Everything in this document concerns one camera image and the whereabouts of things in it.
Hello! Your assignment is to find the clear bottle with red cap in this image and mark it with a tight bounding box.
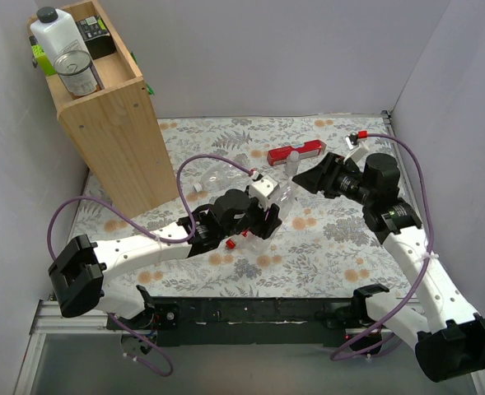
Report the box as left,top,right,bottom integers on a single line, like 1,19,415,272
225,230,272,255

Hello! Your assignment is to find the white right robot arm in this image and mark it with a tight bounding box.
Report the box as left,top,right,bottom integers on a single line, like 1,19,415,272
292,153,485,383

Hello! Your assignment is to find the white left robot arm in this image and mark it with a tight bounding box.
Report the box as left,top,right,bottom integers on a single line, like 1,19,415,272
48,189,282,329

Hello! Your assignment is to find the small white bottle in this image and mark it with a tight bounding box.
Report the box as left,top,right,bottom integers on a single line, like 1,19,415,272
285,151,301,178

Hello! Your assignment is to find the clear bottle with white cap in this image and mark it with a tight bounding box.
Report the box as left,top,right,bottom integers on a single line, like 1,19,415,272
194,154,252,193

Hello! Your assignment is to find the red rectangular box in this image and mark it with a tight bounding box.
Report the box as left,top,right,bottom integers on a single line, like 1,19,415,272
267,139,326,166

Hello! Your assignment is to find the floral patterned table mat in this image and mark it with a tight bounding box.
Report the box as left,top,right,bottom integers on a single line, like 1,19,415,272
71,116,409,298

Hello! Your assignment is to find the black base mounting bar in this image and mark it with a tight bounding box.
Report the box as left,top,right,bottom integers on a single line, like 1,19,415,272
119,297,369,347

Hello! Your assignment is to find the wooden shelf box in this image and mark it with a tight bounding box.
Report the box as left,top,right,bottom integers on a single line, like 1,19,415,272
46,1,178,217

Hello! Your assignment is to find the metal tin can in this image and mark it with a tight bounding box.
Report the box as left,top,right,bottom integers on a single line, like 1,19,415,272
54,49,101,99

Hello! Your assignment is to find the black electronic device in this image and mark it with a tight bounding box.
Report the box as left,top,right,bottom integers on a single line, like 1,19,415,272
76,15,116,59

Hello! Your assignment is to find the green object behind shelf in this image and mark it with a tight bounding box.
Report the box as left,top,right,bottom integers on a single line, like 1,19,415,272
29,35,56,77

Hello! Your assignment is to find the white jug with grey cap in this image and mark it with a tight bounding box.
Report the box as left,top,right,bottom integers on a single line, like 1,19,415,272
30,7,89,65

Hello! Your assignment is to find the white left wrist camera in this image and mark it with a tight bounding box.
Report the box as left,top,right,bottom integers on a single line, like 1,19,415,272
248,173,279,210

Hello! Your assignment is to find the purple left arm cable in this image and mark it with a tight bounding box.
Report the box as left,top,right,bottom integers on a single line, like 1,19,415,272
46,154,259,376

